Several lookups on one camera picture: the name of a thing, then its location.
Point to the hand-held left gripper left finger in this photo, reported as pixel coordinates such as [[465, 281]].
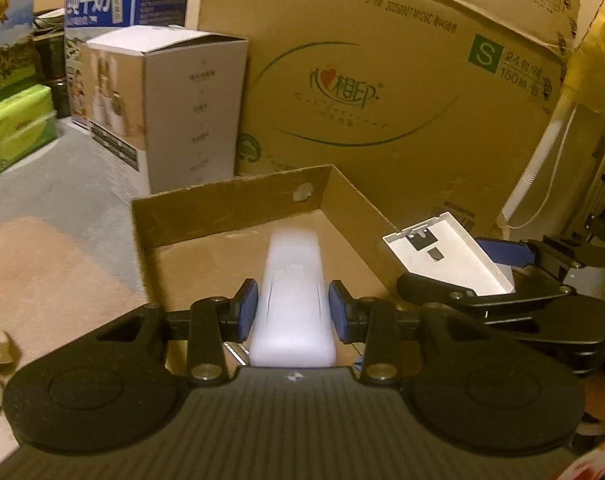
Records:
[[247, 310]]

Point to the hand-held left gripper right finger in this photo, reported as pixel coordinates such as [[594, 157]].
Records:
[[338, 312]]

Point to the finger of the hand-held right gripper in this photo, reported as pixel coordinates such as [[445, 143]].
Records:
[[507, 252], [447, 297]]

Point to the white pole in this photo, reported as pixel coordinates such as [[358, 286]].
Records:
[[542, 155]]

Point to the large brown cardboard box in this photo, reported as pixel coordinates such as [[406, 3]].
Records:
[[382, 110]]

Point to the white product box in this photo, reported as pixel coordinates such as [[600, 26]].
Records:
[[192, 110]]

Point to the green tissue pack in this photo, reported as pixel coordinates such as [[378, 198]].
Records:
[[17, 120]]

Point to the cow print milk box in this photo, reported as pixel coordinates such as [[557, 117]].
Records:
[[7, 60]]

